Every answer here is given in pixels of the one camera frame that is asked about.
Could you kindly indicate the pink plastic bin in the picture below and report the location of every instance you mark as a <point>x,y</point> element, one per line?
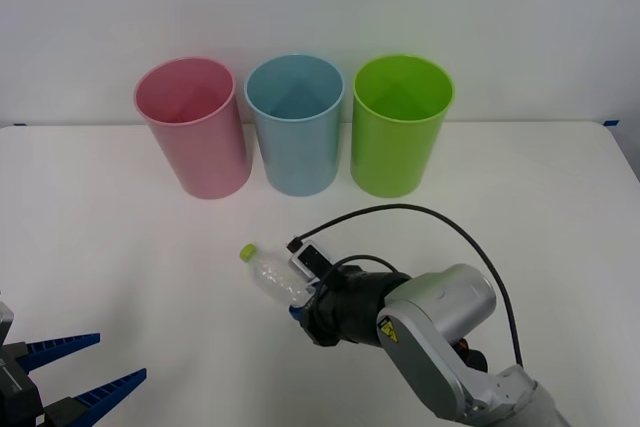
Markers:
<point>210,157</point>

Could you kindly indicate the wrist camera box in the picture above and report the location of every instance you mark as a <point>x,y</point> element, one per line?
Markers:
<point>5,322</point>
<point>307,259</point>

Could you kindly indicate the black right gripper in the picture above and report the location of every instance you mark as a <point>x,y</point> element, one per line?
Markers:
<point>325,322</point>

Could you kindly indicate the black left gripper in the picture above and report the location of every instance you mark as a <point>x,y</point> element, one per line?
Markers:
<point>15,397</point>

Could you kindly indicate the clear plastic bottle green cap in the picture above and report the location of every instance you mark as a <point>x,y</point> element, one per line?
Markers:
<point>272,279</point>

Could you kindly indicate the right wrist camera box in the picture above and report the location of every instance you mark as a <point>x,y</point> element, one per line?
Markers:
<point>307,259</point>

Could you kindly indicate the green plastic bin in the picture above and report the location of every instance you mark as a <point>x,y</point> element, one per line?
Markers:
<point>390,157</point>

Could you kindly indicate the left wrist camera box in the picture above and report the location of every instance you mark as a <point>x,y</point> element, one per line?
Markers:
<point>5,322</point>

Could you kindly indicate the pale blue plastic bin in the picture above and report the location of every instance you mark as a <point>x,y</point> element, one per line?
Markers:
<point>300,157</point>

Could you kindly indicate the silver and black right arm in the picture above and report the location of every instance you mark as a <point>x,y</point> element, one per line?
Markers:
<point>450,307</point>

